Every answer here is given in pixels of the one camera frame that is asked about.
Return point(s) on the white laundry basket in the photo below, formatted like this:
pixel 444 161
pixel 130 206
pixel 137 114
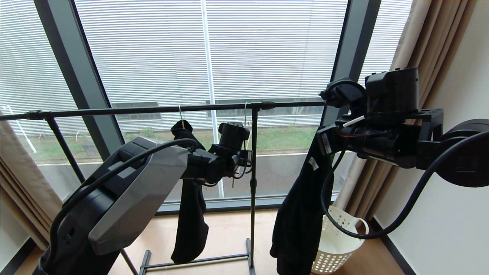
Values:
pixel 336 244

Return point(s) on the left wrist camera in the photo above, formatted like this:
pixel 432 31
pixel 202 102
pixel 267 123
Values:
pixel 233 134

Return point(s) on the black clothes rack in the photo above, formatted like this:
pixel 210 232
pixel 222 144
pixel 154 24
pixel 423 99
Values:
pixel 114 111

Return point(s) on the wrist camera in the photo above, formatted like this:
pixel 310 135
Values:
pixel 393 89
pixel 233 134

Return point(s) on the beige curtain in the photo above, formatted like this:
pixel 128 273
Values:
pixel 23 183

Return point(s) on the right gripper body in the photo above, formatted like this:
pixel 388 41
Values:
pixel 382 141

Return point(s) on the brown curtain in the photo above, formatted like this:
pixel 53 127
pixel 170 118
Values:
pixel 428 38

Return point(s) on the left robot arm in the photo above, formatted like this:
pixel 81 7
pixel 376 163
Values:
pixel 133 198

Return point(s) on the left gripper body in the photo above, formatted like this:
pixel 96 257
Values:
pixel 229 162

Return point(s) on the window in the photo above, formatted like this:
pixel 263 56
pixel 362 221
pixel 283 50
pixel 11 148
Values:
pixel 153 49

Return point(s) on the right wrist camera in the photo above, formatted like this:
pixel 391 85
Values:
pixel 393 89

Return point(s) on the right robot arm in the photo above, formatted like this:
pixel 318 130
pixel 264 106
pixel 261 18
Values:
pixel 464 152

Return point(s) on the black garment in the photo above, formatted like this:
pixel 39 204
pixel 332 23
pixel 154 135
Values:
pixel 301 221
pixel 189 221

